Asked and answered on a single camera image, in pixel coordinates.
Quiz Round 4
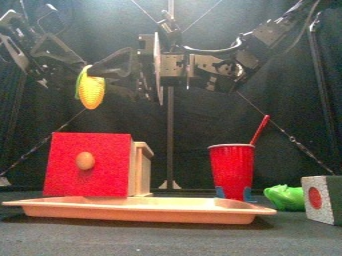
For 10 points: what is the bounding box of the green toy corn husk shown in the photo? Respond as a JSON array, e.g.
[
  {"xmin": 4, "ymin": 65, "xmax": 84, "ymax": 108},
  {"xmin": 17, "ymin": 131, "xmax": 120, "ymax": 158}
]
[{"xmin": 73, "ymin": 64, "xmax": 93, "ymax": 101}]

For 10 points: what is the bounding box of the yellow toy corn cob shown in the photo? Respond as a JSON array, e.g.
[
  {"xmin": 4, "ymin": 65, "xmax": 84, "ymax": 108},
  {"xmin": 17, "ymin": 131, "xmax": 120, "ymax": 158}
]
[{"xmin": 77, "ymin": 73, "xmax": 107, "ymax": 111}]

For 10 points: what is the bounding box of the light wooden drawer box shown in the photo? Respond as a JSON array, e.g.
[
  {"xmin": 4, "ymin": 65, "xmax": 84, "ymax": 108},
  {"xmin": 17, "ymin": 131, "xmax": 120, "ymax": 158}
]
[{"xmin": 128, "ymin": 141, "xmax": 156, "ymax": 198}]

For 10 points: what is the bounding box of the red drawer with wooden knob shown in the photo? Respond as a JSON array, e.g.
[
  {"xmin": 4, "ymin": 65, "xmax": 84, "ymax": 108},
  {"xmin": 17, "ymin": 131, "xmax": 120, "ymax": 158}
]
[{"xmin": 43, "ymin": 131, "xmax": 135, "ymax": 198}]

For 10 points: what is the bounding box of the red straw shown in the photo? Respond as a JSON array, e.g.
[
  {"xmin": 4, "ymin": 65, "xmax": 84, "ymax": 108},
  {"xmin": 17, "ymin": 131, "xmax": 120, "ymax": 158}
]
[{"xmin": 248, "ymin": 114, "xmax": 271, "ymax": 147}]

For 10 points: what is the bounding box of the red plastic cup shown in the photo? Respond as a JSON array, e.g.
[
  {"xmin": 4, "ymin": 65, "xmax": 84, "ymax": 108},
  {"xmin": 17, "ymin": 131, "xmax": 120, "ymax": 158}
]
[{"xmin": 207, "ymin": 143, "xmax": 256, "ymax": 202}]

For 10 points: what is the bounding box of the blue cup holder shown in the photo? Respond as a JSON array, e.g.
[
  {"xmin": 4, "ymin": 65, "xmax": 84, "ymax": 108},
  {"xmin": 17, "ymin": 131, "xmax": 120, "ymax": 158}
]
[{"xmin": 214, "ymin": 185, "xmax": 259, "ymax": 203}]

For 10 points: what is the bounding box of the pink plastic tray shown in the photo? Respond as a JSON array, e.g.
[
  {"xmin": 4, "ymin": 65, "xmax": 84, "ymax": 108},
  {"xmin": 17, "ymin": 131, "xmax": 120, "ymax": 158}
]
[{"xmin": 1, "ymin": 195, "xmax": 278, "ymax": 225}]

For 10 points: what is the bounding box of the crumpled green toy leaf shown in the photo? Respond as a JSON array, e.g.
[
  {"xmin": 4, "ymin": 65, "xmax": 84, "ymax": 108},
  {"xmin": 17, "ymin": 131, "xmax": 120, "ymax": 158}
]
[{"xmin": 262, "ymin": 183, "xmax": 306, "ymax": 212}]

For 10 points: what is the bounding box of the grey block with red dot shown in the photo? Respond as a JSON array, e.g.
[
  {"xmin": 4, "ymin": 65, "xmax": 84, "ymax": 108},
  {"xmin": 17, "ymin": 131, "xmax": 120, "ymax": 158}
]
[{"xmin": 300, "ymin": 175, "xmax": 342, "ymax": 227}]

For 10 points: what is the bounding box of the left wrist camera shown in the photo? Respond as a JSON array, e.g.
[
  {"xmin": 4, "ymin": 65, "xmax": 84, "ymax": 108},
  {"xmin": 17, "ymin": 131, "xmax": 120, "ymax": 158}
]
[{"xmin": 32, "ymin": 3, "xmax": 65, "ymax": 34}]

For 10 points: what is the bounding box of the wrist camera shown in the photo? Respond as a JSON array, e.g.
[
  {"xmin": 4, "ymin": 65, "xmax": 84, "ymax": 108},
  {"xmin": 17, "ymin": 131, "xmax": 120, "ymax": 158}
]
[
  {"xmin": 32, "ymin": 3, "xmax": 65, "ymax": 34},
  {"xmin": 157, "ymin": 9, "xmax": 184, "ymax": 38}
]

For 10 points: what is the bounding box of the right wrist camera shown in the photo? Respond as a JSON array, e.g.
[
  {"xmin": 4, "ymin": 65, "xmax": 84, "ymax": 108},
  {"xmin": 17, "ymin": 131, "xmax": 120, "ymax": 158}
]
[{"xmin": 157, "ymin": 9, "xmax": 184, "ymax": 38}]

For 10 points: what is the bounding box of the thin metal frame post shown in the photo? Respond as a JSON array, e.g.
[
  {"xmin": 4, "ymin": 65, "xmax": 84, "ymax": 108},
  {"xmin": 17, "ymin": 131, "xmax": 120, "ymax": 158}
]
[{"xmin": 157, "ymin": 0, "xmax": 183, "ymax": 191}]

